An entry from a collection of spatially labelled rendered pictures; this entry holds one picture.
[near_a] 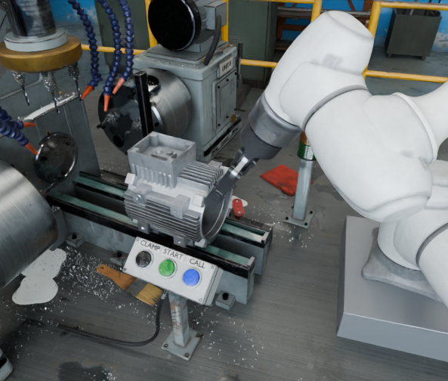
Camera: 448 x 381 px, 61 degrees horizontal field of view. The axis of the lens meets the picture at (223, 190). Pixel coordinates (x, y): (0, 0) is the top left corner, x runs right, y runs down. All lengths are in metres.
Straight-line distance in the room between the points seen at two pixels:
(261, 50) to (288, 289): 3.26
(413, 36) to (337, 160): 5.01
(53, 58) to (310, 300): 0.81
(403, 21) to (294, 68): 4.88
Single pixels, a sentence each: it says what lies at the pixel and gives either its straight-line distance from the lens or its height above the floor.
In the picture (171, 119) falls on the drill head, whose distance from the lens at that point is 1.18.
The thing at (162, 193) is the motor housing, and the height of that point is 1.06.
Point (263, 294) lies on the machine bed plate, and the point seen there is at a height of 0.80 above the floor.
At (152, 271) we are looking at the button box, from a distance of 0.72.
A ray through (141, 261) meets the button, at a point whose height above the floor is 1.07.
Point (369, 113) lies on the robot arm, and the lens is 0.50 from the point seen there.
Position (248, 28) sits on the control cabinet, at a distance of 4.03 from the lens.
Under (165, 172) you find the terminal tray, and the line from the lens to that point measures 0.85.
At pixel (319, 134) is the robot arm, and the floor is 1.35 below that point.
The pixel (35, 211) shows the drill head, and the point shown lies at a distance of 0.87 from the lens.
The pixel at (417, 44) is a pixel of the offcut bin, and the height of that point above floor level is 0.19.
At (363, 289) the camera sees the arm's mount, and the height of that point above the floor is 0.89.
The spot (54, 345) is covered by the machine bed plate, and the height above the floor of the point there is 0.80.
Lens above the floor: 1.59
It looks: 37 degrees down
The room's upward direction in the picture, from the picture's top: straight up
